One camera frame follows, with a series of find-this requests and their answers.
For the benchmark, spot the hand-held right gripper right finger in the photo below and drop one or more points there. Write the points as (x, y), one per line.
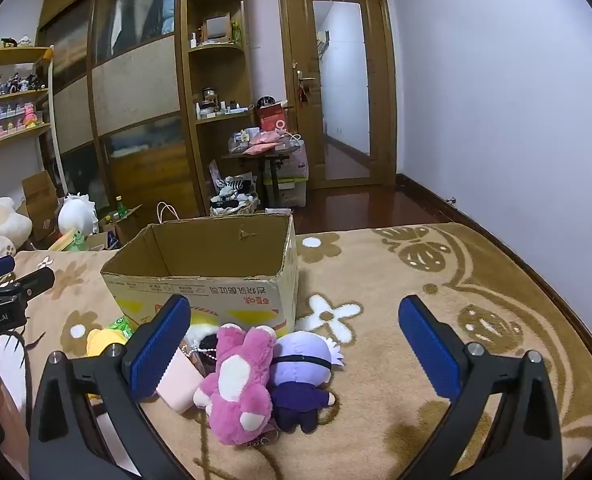
(428, 350)

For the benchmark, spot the white storage bin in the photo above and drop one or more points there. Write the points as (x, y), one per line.
(296, 170)

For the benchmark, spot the printed cardboard box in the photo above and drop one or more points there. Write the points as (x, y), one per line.
(226, 297)

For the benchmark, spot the green yellow toy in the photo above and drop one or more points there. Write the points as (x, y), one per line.
(71, 242)

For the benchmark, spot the wooden corner shelf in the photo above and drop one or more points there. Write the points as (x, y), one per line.
(216, 49)

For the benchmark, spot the yellow plush toy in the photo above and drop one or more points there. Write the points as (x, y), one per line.
(101, 341)

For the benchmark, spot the round white plush toy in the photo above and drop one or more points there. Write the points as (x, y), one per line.
(76, 215)

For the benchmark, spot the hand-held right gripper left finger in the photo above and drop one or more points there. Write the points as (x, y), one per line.
(158, 350)

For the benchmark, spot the large white plush toy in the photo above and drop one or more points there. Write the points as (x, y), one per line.
(1, 220)

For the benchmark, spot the green bottle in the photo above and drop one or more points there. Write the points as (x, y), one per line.
(121, 206)

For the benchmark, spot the pink plush bear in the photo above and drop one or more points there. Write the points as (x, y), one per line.
(236, 385)

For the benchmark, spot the white fluffy plush toy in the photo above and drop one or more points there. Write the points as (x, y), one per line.
(201, 334)

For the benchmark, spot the red bag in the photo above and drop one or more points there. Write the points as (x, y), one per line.
(273, 119)

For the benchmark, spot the open cardboard box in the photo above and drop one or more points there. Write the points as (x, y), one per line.
(128, 225)

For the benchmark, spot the pale pink plush toy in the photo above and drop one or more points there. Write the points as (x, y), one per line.
(178, 385)

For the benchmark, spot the yellow shelf rack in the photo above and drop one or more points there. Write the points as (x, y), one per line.
(16, 55)

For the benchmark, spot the small dark table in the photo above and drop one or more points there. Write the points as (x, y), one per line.
(274, 175)

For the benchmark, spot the wooden wardrobe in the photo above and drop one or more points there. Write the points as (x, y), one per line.
(131, 80)

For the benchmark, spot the basket of plush toys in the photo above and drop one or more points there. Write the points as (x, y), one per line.
(233, 190)

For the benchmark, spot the beige floral blanket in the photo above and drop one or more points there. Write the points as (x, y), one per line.
(425, 270)

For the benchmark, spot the wooden door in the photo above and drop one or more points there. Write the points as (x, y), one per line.
(296, 35)

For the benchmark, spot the row of dark figurines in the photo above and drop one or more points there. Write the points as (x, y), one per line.
(16, 82)

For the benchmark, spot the purple plush doll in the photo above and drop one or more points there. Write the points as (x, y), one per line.
(301, 355)

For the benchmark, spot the row of pink figure boxes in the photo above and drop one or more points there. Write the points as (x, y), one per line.
(16, 115)

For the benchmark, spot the brown cardboard box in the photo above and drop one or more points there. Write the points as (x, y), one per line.
(38, 195)

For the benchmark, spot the green soft toy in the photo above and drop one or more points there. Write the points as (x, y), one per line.
(122, 326)

